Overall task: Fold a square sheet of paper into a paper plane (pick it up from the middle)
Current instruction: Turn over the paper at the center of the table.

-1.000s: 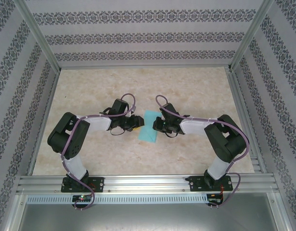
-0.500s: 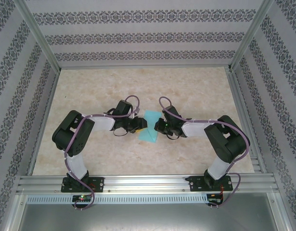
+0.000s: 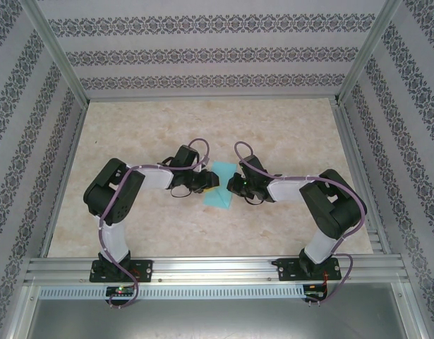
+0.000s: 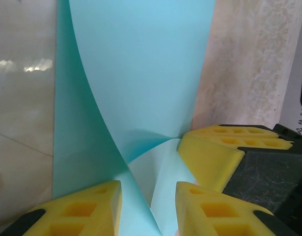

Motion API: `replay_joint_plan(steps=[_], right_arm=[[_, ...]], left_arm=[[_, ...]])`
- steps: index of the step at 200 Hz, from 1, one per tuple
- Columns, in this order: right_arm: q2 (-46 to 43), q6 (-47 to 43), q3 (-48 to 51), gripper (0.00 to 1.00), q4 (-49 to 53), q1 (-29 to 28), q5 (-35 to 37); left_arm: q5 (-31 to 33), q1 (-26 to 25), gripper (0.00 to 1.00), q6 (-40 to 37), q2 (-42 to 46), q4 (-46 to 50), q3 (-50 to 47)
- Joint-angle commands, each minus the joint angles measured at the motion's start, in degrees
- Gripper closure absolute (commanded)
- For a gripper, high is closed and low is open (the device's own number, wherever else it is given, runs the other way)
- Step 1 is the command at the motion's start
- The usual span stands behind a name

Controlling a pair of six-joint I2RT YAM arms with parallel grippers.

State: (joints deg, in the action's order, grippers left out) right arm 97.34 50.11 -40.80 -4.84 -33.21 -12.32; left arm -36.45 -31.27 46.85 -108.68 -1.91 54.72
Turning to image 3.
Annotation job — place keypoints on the left small circuit board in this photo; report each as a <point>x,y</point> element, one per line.
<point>119,291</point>

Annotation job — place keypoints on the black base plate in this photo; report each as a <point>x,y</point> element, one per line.
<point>285,270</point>
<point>146,270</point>

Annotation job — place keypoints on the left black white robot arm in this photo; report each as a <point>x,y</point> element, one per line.
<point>114,212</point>

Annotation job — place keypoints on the aluminium mounting rail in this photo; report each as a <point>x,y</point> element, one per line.
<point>216,268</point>

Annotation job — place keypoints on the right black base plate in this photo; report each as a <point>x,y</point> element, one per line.
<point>285,270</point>

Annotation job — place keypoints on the light blue paper sheet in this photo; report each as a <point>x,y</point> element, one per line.
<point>220,199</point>

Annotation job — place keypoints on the right aluminium frame post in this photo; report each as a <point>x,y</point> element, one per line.
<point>365,53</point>

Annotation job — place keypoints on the grey metal sheet panel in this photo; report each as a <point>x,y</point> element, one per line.
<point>216,321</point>

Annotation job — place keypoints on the aluminium frame post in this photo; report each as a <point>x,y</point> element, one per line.
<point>365,53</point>
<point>58,53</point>

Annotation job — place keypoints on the small circuit board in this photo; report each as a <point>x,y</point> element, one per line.
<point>119,291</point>
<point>313,293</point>

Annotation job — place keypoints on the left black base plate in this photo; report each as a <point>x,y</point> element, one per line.
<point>146,270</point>

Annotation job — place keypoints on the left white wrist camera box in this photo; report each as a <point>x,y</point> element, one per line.
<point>206,167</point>

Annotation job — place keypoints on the right small circuit board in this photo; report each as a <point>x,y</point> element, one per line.
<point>313,293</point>

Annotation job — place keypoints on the left aluminium frame post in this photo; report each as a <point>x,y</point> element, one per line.
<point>58,53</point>

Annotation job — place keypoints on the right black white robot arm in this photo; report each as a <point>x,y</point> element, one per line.
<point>329,212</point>

